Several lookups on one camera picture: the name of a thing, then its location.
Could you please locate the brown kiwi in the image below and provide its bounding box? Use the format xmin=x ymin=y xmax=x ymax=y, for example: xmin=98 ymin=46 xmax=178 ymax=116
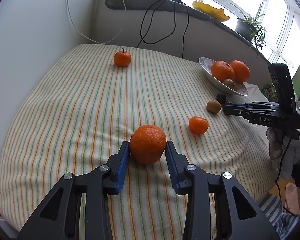
xmin=206 ymin=100 xmax=222 ymax=114

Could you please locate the large smooth orange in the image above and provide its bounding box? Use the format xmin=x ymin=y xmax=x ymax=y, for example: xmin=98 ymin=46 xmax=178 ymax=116
xmin=230 ymin=60 xmax=250 ymax=82

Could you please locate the small oval mandarin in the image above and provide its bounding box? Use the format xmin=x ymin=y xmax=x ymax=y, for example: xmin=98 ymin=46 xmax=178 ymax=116
xmin=189 ymin=116 xmax=209 ymax=135

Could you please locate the large textured orange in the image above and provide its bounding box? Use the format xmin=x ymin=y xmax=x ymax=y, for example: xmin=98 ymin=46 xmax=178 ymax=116
xmin=211 ymin=61 xmax=235 ymax=82

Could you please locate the medium tangerine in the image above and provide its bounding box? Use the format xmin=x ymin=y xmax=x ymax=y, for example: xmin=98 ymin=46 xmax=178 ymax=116
xmin=129 ymin=125 xmax=166 ymax=165

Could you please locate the right hand white glove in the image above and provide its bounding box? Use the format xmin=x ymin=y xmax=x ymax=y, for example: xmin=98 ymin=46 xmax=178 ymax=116
xmin=266 ymin=127 xmax=300 ymax=180

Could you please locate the dark plum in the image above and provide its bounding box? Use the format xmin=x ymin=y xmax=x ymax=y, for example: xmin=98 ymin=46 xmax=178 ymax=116
xmin=216 ymin=93 xmax=227 ymax=105

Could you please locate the floral white plate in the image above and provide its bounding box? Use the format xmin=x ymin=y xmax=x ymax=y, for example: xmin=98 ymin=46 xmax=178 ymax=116
xmin=198 ymin=57 xmax=249 ymax=96

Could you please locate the green snack packet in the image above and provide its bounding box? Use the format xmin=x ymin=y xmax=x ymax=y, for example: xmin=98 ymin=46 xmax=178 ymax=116
xmin=261 ymin=82 xmax=278 ymax=102

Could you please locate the kiwi in plate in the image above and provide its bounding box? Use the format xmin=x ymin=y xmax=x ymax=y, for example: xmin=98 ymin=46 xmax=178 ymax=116
xmin=223 ymin=79 xmax=236 ymax=90

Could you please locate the potted spider plant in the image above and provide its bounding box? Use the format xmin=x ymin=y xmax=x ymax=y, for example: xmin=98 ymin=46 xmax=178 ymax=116
xmin=229 ymin=2 xmax=267 ymax=55

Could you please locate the yellow wavy bowl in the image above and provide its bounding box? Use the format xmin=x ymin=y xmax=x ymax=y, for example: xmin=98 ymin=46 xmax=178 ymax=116
xmin=192 ymin=1 xmax=230 ymax=22

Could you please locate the striped tablecloth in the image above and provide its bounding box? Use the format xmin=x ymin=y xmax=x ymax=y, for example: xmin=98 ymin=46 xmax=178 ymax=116
xmin=0 ymin=44 xmax=276 ymax=230

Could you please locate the small tangerine with stem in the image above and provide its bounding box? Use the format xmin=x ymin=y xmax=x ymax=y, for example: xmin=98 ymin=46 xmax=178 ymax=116
xmin=113 ymin=47 xmax=132 ymax=67

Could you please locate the grey windowsill mat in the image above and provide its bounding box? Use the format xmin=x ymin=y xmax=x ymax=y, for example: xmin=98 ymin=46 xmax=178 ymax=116
xmin=105 ymin=0 xmax=266 ymax=60

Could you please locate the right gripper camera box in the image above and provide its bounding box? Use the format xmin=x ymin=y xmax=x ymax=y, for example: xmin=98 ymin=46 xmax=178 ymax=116
xmin=268 ymin=63 xmax=296 ymax=115

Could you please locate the black cable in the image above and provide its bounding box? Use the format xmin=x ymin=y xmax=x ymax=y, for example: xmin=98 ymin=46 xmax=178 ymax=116
xmin=136 ymin=0 xmax=178 ymax=49
xmin=181 ymin=2 xmax=190 ymax=59

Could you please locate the white cable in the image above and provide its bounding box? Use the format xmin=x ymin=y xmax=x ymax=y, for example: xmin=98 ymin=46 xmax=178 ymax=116
xmin=65 ymin=0 xmax=127 ymax=45

